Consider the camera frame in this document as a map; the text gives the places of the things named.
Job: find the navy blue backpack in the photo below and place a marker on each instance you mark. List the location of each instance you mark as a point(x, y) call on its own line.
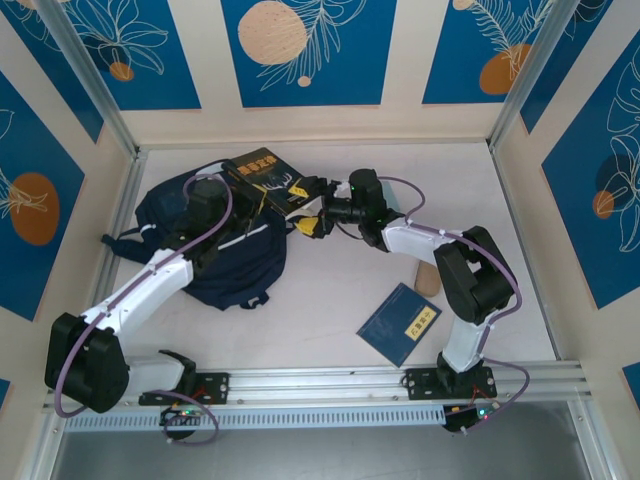
point(235, 270)

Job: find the aluminium frame post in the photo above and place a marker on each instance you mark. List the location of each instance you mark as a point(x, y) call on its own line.
point(525, 75)
point(95, 85)

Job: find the blue book with yellow label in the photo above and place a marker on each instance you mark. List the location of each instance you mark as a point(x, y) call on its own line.
point(395, 325)

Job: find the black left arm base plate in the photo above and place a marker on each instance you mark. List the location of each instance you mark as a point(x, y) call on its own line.
point(220, 387)

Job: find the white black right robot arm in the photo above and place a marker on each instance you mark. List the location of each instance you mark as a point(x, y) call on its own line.
point(470, 280)

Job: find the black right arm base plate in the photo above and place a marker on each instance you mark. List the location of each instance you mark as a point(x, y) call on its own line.
point(420, 382)

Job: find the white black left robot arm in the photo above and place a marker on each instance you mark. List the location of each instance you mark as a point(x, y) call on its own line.
point(145, 285)

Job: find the aluminium side rail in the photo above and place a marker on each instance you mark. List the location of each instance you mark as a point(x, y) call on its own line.
point(125, 210)

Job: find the tan wooden cylinder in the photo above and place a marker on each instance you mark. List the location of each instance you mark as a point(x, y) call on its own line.
point(425, 282)

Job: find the grey metal sheet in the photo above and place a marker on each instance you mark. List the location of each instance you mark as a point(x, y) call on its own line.
point(320, 455)

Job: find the aluminium mounting rail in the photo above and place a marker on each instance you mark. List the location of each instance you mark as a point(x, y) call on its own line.
point(310, 380)

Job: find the black book with antler print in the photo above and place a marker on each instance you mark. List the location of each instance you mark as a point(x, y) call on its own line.
point(260, 170)

